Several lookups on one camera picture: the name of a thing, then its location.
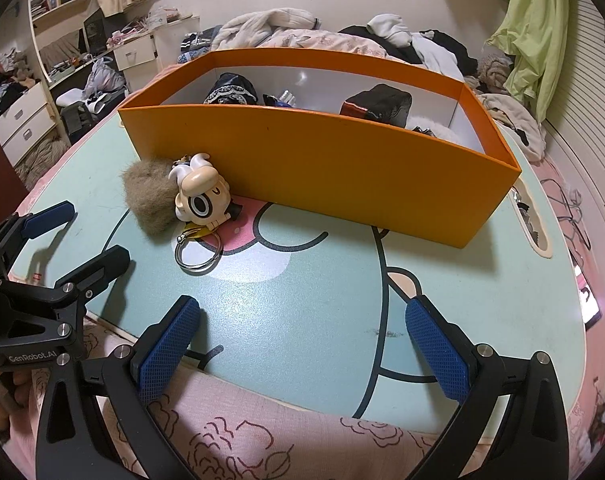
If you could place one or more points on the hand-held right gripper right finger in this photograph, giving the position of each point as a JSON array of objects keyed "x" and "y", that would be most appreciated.
[{"x": 437, "y": 355}]

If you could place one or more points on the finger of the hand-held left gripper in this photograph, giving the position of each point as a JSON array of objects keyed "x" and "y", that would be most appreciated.
[
  {"x": 47, "y": 219},
  {"x": 100, "y": 265}
]

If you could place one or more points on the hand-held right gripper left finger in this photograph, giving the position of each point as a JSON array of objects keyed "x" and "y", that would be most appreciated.
[{"x": 170, "y": 350}]

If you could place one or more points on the silver metal key rings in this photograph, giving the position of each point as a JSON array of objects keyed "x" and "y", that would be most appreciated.
[{"x": 178, "y": 257}]

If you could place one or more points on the brown fur pompom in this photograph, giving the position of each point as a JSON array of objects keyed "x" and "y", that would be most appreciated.
[{"x": 147, "y": 200}]

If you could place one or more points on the orange cardboard box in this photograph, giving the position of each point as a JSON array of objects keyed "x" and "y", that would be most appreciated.
[{"x": 332, "y": 170}]

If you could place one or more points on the black lace-trimmed pouch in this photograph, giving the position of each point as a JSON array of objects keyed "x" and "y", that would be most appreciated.
[{"x": 230, "y": 91}]

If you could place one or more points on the black and red case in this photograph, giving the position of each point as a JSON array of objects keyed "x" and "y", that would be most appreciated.
[{"x": 382, "y": 102}]

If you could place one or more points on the cartoon print desktop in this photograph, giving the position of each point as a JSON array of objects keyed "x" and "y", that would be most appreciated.
[{"x": 307, "y": 300}]

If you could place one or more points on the brown fuzzy rug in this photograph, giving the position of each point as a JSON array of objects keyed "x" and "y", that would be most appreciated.
[{"x": 42, "y": 157}]

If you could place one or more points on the white drawer chest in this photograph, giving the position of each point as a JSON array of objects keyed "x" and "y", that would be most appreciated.
[{"x": 22, "y": 120}]

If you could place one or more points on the grey plastic bag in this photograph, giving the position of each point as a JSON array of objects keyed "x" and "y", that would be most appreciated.
[{"x": 102, "y": 77}]

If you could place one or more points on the white drawer cabinet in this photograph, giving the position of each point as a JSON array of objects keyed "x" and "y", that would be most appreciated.
[{"x": 135, "y": 52}]

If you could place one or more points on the striped dark cloth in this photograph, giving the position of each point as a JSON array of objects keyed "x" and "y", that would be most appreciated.
[{"x": 197, "y": 45}]

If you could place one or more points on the cream cloth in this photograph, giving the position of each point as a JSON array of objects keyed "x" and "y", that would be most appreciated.
[{"x": 512, "y": 125}]

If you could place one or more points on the brown fleece cloth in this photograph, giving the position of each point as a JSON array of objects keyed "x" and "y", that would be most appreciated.
[{"x": 492, "y": 72}]

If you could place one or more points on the white louvered closet doors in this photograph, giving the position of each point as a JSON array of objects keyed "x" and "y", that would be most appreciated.
[{"x": 592, "y": 110}]

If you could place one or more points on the beige fluffy robe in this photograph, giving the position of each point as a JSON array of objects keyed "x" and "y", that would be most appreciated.
[{"x": 262, "y": 22}]

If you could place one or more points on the black clothing pile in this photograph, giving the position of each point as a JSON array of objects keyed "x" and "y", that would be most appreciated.
[{"x": 452, "y": 47}]

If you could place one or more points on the pink flower print duvet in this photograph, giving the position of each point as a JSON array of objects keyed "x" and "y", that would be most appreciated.
[{"x": 322, "y": 39}]

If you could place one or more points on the white hoodie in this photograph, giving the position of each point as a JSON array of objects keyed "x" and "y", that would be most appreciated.
[{"x": 390, "y": 27}]

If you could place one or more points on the green hanging garment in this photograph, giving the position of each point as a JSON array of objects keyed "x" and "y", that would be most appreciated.
[{"x": 532, "y": 35}]

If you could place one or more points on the white wall shelf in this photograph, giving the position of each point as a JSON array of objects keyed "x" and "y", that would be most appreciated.
[{"x": 57, "y": 15}]

